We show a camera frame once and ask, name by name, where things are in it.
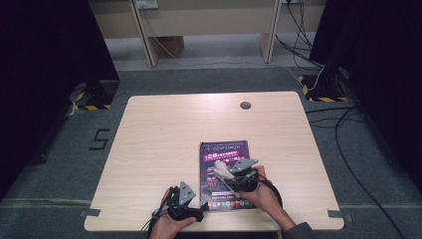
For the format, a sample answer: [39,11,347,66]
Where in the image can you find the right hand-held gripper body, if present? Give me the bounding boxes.
[227,158,261,193]

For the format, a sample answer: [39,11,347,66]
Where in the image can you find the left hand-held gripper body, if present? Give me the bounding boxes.
[165,180,205,223]

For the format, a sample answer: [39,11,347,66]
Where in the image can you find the glossy illustrated magazine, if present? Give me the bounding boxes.
[198,139,258,211]

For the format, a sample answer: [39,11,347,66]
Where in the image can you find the person's right hand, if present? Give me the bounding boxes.
[239,164,279,215]

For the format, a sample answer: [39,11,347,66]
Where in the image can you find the person's left hand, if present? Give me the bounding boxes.
[148,188,197,239]

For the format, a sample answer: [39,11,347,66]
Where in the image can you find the grey tape piece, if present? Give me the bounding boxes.
[327,209,353,223]
[79,208,102,218]

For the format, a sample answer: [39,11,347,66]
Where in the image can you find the stand base with hazard tape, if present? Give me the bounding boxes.
[74,79,120,112]
[298,74,349,104]

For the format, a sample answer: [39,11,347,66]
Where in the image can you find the brown cardboard box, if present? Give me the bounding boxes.
[153,35,185,59]

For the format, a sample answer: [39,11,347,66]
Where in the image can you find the black curtain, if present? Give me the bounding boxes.
[0,0,120,200]
[310,0,422,187]

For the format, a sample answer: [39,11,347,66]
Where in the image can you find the white power strip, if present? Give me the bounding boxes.
[134,0,159,10]

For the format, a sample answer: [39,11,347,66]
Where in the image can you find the left hand-held gripper cable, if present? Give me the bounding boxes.
[140,187,175,233]

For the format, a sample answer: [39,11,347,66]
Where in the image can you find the hand-held gripper cable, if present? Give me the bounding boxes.
[257,173,284,209]
[140,187,175,233]

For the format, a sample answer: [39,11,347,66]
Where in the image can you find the right hand-held gripper cable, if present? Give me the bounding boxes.
[257,173,284,209]

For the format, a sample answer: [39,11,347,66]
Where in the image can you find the thin black floor cables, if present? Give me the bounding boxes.
[305,105,366,129]

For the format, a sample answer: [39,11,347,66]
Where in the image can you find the long black floor cable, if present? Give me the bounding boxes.
[333,106,406,239]

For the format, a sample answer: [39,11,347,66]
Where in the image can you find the long white floor cable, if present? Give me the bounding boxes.
[137,6,326,93]

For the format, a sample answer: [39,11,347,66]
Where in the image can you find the black cable bundle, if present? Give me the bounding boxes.
[276,0,325,69]

